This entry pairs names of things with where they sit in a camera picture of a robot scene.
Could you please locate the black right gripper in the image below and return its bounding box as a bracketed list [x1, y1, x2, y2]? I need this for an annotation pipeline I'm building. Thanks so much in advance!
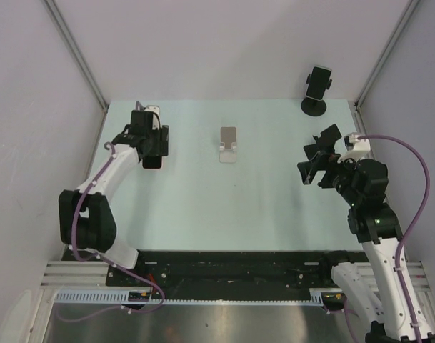
[297, 151, 361, 207]

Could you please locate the pink cased smartphone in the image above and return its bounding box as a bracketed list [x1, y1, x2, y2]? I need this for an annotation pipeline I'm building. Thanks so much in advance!
[142, 156, 163, 169]

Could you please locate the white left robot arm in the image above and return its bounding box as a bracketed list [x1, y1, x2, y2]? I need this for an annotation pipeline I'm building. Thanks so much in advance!
[59, 103, 169, 286]

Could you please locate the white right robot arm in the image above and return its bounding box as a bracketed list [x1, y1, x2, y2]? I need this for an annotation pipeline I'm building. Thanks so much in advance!
[297, 141, 435, 342]

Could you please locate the black folding phone stand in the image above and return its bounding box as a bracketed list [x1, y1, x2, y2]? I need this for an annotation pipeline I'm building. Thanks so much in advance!
[313, 124, 342, 154]

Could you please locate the black round base phone stand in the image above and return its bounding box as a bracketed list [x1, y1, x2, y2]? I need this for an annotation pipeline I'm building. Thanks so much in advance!
[301, 93, 327, 117]

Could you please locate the silver folding phone stand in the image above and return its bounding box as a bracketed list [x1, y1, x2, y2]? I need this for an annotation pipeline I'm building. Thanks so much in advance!
[219, 126, 237, 164]

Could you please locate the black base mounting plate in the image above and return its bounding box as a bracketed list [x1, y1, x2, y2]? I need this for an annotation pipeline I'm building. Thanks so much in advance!
[61, 249, 368, 301]

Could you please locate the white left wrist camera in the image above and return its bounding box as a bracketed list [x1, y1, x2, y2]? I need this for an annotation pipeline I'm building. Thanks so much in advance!
[145, 105, 161, 130]

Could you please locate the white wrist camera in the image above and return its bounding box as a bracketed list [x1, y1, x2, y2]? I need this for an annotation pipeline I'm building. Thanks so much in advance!
[145, 105, 161, 130]
[338, 133, 371, 164]

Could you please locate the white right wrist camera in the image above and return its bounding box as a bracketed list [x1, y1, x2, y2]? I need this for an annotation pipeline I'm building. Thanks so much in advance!
[338, 133, 371, 164]

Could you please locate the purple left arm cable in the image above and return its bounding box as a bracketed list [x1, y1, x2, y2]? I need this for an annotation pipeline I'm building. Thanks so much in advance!
[56, 100, 166, 322]

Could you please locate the white slotted cable duct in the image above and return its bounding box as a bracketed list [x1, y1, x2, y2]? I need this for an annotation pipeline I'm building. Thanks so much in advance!
[54, 288, 342, 306]

